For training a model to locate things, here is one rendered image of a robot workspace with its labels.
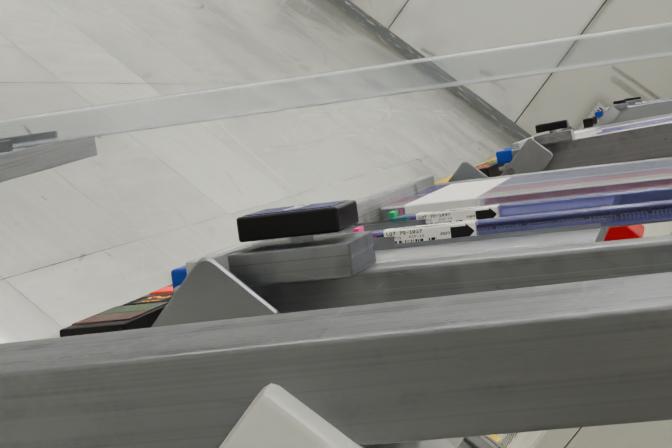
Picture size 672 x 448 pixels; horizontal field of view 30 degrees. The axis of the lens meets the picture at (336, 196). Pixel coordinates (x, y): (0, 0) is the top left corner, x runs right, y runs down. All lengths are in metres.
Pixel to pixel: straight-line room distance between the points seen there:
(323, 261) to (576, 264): 0.12
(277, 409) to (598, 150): 1.73
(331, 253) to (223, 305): 0.06
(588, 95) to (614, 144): 7.38
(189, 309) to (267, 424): 0.27
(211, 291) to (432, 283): 0.11
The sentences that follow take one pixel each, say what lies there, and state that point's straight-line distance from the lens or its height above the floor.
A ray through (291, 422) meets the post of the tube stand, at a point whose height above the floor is 0.82.
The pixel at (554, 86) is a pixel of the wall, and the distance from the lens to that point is 9.43.
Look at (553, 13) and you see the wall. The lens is 9.45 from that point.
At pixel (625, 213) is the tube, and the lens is 0.79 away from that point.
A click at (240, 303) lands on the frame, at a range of 0.58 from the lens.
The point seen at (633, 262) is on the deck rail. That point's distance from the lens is 0.59.
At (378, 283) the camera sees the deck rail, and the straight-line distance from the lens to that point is 0.61.
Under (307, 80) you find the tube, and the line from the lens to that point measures 0.44.
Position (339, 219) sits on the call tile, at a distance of 0.58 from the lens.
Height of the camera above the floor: 0.94
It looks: 13 degrees down
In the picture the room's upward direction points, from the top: 36 degrees clockwise
